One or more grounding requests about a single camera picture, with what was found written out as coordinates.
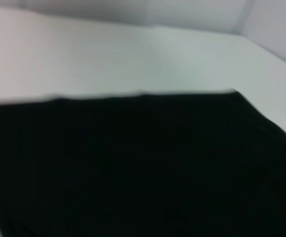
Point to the black T-shirt with white print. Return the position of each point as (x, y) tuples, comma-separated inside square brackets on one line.
[(133, 172)]

